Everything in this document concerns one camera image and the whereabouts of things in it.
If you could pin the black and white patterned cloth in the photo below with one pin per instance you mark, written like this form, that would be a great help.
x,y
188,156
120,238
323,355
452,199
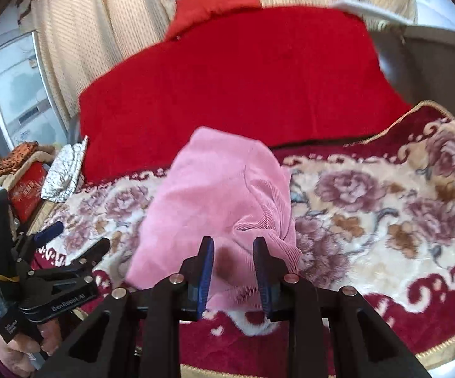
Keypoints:
x,y
64,173

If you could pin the person's left hand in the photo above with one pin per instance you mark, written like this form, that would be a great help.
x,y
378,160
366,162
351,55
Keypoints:
x,y
19,358

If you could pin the white board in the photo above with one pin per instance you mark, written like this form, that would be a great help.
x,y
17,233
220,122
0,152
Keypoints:
x,y
369,8

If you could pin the wooden crib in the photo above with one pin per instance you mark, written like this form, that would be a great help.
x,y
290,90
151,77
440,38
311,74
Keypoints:
x,y
436,67

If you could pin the floral blanket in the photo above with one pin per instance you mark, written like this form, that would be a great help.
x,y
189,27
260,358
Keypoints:
x,y
369,204

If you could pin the beige coat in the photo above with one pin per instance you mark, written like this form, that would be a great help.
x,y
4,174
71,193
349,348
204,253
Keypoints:
x,y
50,151

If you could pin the red sofa cover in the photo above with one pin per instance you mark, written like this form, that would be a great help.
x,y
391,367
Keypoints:
x,y
231,86

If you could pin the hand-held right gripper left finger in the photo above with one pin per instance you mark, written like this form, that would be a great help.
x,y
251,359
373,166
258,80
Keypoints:
x,y
206,279

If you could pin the orange patterned cloth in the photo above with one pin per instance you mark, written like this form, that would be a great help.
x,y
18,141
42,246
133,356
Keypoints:
x,y
15,157

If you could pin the red pillow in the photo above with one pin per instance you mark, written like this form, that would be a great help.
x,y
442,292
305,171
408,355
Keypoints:
x,y
211,4

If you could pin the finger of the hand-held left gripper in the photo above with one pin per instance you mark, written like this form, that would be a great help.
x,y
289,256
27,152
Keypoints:
x,y
48,231
90,254

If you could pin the red cardboard box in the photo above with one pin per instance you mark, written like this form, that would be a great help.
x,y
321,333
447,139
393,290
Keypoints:
x,y
27,193

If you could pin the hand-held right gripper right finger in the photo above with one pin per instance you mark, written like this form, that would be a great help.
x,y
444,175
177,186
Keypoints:
x,y
265,279

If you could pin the pink jacket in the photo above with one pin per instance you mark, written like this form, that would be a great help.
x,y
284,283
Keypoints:
x,y
211,189

